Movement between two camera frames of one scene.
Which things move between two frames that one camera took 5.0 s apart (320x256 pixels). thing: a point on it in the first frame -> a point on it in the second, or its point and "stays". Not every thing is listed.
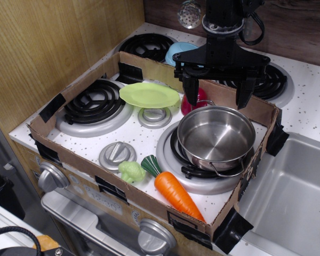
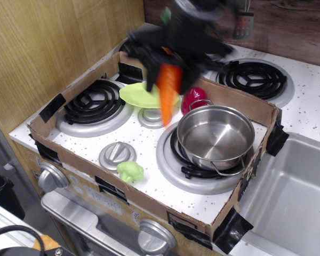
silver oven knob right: (154, 239) stays
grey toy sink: (288, 202) stays
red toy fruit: (187, 106) stays
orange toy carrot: (169, 190) -> (169, 78)
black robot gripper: (221, 56) -> (187, 38)
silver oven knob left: (51, 177) stays
